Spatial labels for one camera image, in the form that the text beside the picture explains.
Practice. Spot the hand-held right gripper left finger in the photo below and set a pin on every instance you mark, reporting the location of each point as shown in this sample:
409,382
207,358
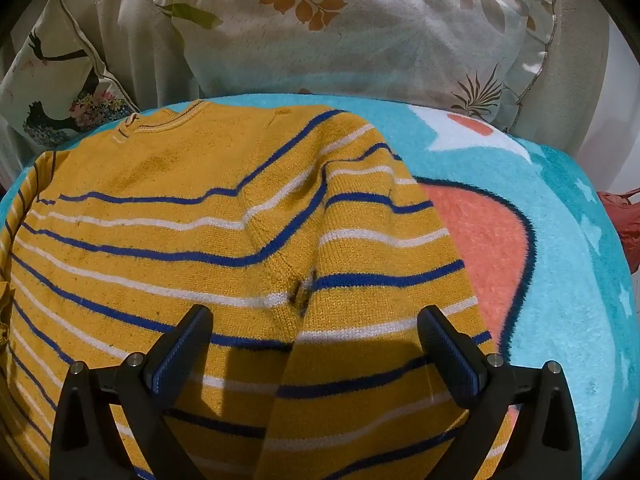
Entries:
176,355

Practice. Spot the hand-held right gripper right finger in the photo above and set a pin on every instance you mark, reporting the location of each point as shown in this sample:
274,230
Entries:
451,356

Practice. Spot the yellow striped knit sweater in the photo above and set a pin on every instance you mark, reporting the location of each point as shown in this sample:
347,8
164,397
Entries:
175,220

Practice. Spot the turquoise printed blanket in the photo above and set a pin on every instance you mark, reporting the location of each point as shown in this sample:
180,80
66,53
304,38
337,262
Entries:
560,260

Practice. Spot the red cloth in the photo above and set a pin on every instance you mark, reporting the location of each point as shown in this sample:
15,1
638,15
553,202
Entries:
625,210

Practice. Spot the bird and flower print cushion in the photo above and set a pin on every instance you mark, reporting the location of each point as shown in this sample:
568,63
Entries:
50,85

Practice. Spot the leaf print pillow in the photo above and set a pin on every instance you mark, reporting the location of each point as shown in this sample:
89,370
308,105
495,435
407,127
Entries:
375,35

